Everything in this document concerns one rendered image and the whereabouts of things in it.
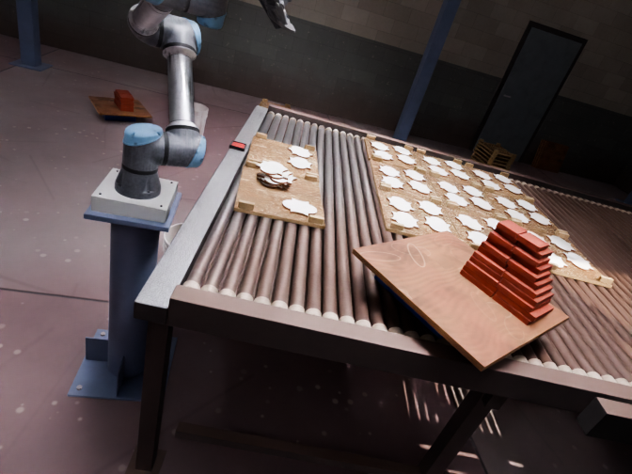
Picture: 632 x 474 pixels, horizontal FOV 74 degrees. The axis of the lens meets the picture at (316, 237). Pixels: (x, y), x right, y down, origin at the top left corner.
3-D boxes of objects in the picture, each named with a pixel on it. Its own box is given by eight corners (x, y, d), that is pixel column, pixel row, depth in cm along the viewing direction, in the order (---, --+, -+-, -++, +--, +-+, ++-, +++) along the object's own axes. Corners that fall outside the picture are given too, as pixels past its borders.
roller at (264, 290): (248, 320, 115) (252, 307, 112) (295, 124, 282) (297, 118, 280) (266, 323, 115) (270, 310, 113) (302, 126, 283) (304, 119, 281)
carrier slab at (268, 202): (233, 211, 153) (234, 207, 153) (243, 167, 188) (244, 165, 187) (324, 229, 160) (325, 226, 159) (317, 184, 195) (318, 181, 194)
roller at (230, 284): (213, 312, 113) (215, 298, 111) (281, 120, 281) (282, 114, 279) (230, 316, 114) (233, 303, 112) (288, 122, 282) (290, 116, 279)
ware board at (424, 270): (481, 371, 100) (484, 367, 99) (351, 253, 131) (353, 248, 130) (566, 321, 131) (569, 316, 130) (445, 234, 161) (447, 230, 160)
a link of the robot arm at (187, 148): (157, 169, 148) (151, 21, 151) (198, 172, 156) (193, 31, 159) (165, 161, 138) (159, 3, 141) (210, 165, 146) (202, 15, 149)
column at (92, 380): (67, 396, 173) (57, 219, 130) (97, 330, 205) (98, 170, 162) (162, 402, 182) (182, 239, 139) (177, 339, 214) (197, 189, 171)
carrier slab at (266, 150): (244, 166, 189) (244, 164, 189) (253, 138, 224) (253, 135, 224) (318, 184, 195) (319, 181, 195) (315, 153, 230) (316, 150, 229)
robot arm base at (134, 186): (107, 192, 140) (108, 165, 135) (123, 175, 153) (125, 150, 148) (153, 203, 143) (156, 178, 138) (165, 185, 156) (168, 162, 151)
